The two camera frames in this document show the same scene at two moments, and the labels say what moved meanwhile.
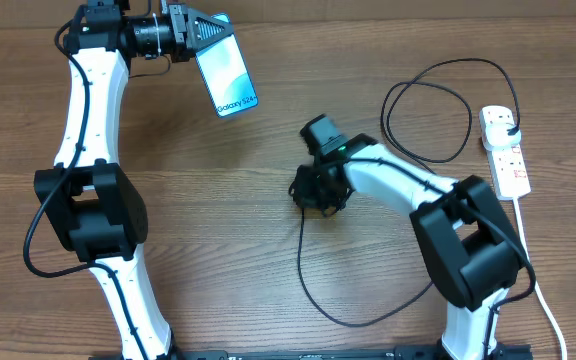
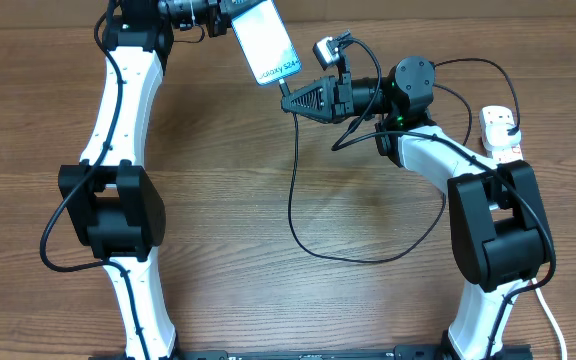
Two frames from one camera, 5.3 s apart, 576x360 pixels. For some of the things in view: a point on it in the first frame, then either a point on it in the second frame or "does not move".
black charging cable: (404, 155) to (433, 230)
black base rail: (496, 352) does not move
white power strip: (507, 165) does not move
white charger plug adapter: (497, 137) does not move
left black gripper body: (182, 51) to (217, 17)
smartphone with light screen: (226, 74) to (267, 43)
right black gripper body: (315, 187) to (344, 95)
